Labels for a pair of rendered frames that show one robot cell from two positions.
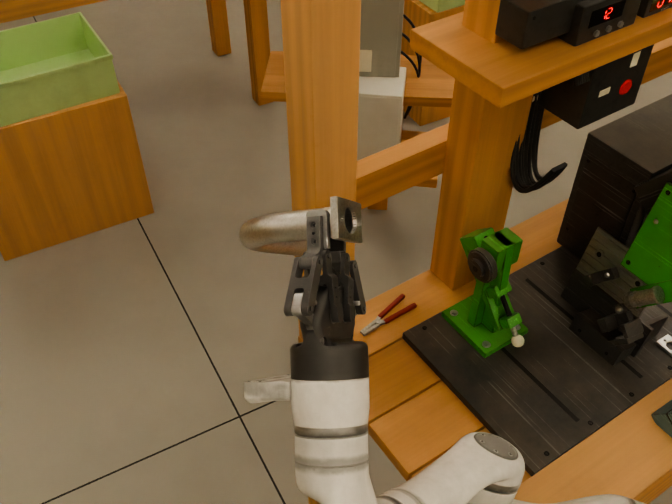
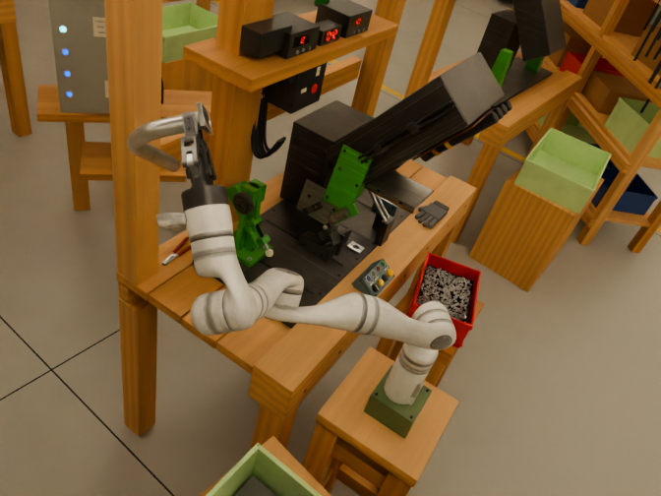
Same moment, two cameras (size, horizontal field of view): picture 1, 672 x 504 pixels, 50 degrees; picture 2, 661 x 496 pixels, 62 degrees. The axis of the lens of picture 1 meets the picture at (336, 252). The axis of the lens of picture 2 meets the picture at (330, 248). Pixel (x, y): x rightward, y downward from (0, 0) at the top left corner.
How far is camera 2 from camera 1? 0.38 m
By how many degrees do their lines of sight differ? 25
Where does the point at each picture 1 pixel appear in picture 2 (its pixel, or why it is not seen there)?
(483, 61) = (235, 65)
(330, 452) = (217, 244)
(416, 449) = not seen: hidden behind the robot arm
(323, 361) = (207, 194)
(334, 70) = (147, 62)
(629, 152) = (319, 131)
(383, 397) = (188, 300)
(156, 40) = not seen: outside the picture
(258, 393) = (168, 218)
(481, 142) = (233, 123)
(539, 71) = (270, 71)
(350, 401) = (224, 216)
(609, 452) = not seen: hidden behind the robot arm
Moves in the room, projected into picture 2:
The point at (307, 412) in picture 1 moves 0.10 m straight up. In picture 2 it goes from (201, 223) to (205, 170)
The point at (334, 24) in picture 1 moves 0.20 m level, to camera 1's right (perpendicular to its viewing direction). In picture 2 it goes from (147, 30) to (232, 34)
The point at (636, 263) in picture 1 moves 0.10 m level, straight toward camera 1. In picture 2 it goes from (331, 196) to (328, 213)
